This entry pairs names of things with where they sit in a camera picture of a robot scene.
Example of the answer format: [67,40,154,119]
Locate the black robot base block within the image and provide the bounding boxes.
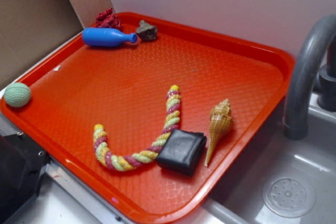
[1,132,49,223]

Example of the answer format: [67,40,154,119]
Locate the green dimpled ball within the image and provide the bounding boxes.
[3,82,32,108]

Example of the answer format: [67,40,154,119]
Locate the red plastic tray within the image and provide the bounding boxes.
[1,13,294,223]

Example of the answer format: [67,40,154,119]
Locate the black folded leather wallet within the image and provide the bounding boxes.
[156,129,207,176]

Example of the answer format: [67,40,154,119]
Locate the tan spiral seashell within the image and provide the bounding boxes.
[204,99,234,167]

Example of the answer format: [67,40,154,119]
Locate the grey brown rock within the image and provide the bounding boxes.
[136,20,158,41]

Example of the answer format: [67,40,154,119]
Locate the blue plastic bottle toy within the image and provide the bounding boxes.
[82,28,138,47]

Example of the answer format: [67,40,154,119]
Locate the crumpled red cloth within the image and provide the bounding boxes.
[95,8,122,30]

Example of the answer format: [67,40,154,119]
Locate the grey curved faucet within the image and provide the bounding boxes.
[283,14,335,140]

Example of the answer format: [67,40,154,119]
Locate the grey plastic sink basin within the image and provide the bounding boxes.
[203,94,335,223]

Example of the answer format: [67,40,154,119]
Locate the brown cardboard panel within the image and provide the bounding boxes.
[1,0,112,88]

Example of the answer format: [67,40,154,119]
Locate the multicolour twisted rope toy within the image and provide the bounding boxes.
[92,85,181,172]

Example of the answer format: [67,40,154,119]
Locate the dark faucet handle knob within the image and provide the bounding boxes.
[317,37,335,112]

